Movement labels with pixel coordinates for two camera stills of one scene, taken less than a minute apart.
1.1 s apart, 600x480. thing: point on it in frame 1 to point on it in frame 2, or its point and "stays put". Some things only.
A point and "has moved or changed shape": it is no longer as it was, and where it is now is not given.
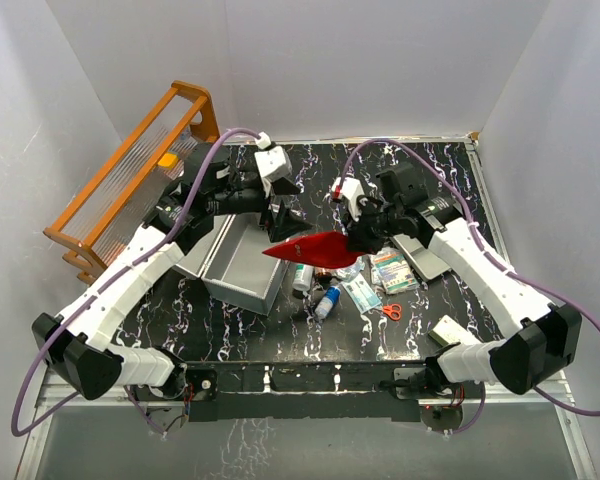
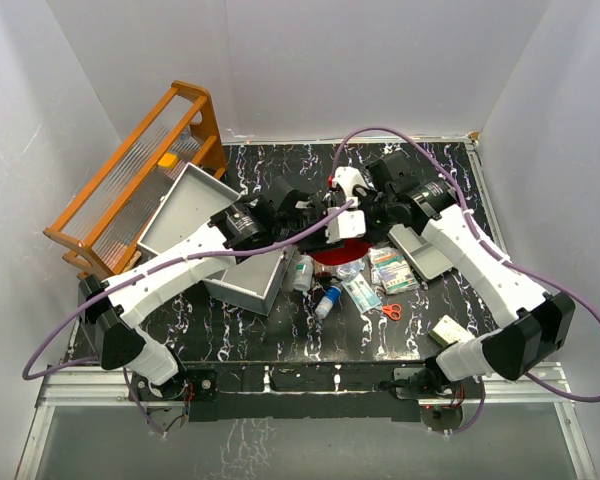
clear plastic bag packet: [349, 273] stays put
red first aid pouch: [327, 250] has moved or changed shape
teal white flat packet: [362, 294] stays put
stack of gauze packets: [391, 273] stays put
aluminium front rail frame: [552, 394] stays put
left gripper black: [283, 224] to [320, 243]
